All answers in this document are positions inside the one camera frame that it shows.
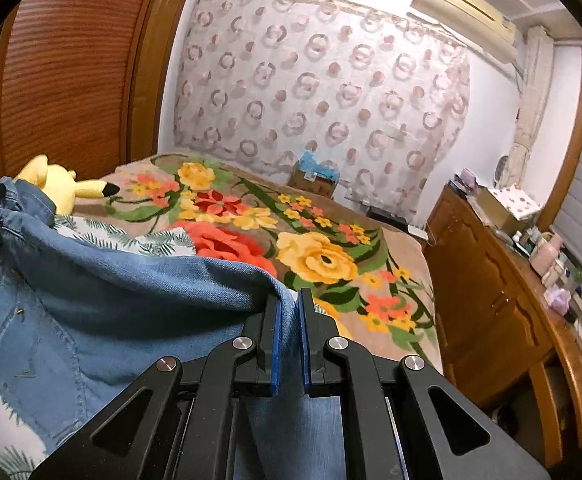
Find wooden wardrobe door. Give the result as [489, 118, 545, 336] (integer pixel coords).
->
[0, 0, 199, 231]

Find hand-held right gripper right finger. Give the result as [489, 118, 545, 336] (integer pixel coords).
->
[298, 289, 552, 480]

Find black box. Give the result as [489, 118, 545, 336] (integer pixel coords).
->
[368, 205, 409, 226]

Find purple tissue pack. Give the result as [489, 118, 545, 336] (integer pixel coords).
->
[546, 285, 569, 311]

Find small purple bag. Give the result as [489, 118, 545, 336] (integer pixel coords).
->
[453, 167, 479, 196]

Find white air conditioner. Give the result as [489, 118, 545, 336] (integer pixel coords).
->
[410, 0, 519, 63]

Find floral blanket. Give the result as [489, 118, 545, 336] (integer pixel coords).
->
[78, 152, 444, 376]

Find pink jug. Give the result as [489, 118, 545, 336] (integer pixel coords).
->
[530, 232, 564, 276]

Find polka dot box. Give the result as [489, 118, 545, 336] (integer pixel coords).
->
[486, 185, 542, 221]

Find blue denim pants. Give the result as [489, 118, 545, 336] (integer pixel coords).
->
[0, 177, 342, 480]

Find wooden dresser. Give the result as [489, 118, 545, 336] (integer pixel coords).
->
[423, 185, 582, 453]

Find yellow plush toy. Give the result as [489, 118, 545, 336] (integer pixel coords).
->
[15, 155, 120, 216]

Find leaf print bed sheet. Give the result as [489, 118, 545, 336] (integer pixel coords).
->
[0, 214, 196, 480]

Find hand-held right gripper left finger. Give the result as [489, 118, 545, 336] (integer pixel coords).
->
[30, 294, 284, 480]

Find ring pattern curtain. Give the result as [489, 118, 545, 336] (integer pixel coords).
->
[171, 0, 472, 221]

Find beige tied curtain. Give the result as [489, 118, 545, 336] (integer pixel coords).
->
[513, 25, 554, 181]

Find cardboard box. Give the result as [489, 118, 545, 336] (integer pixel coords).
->
[291, 152, 339, 198]

